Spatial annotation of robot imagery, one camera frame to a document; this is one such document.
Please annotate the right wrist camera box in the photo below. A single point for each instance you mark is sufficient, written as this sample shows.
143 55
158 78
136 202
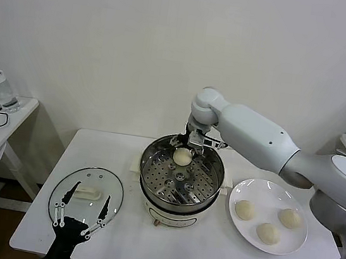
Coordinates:
196 138

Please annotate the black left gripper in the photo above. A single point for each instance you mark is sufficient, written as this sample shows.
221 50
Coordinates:
70 234

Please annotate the white round plate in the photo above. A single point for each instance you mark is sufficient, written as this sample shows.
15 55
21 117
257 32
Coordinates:
267 190

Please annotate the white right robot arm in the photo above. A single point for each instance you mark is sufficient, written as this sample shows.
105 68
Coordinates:
255 131

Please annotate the white electric cooker base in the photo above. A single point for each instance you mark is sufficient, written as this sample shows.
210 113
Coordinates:
174 219

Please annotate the clear water bottle white cap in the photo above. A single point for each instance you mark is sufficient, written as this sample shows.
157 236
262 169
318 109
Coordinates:
2 91

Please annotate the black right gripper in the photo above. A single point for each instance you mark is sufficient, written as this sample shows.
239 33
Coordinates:
188 134

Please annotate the white steamed baozi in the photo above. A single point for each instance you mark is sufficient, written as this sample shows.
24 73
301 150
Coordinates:
182 158
245 210
289 218
267 234

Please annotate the stainless steel steamer basket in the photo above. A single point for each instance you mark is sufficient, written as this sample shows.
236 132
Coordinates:
152 165

